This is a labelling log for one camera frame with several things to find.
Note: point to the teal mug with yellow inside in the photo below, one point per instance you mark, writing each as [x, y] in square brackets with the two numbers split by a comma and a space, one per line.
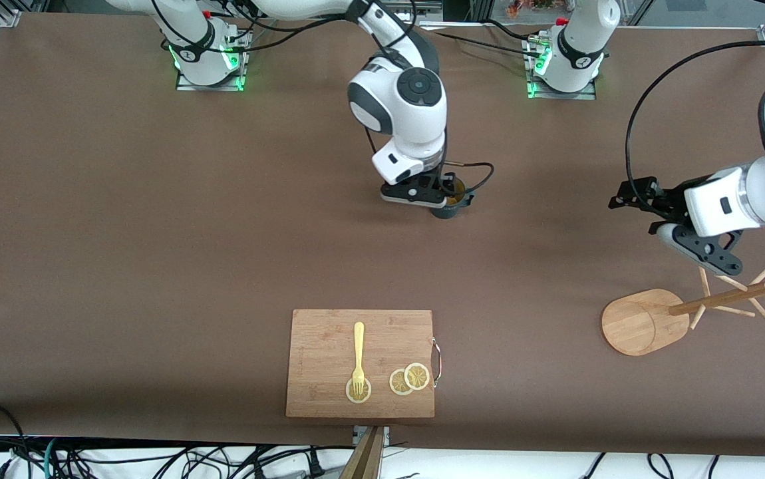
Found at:
[446, 211]

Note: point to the wooden mug rack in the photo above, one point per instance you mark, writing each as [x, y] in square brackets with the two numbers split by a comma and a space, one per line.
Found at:
[635, 326]

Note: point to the yellow plastic fork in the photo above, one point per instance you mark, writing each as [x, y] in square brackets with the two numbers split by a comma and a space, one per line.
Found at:
[358, 346]

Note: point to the grey power strip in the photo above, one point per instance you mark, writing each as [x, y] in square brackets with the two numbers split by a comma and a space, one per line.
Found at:
[432, 4]

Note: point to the dried lemon slice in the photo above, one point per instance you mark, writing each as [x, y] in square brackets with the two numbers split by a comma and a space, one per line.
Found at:
[349, 394]
[417, 376]
[397, 383]

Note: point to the orange plastic item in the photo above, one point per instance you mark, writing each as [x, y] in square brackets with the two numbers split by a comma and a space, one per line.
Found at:
[535, 5]

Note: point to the brown table cover sheet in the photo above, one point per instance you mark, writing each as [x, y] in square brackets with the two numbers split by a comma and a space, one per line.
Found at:
[223, 233]

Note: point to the wooden bar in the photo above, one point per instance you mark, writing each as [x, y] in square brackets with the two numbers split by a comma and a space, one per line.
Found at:
[364, 462]

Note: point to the black power plug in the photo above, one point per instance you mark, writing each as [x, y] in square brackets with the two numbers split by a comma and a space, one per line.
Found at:
[316, 464]

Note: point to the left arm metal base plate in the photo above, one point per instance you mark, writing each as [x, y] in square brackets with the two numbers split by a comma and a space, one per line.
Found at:
[545, 94]

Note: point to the small metal bracket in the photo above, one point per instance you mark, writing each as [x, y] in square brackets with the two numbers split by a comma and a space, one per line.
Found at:
[386, 434]

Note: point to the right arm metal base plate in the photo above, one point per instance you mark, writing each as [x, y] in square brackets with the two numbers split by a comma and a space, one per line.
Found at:
[186, 84]

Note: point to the small aluminium corner bracket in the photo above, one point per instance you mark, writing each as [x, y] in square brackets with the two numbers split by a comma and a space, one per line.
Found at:
[8, 20]

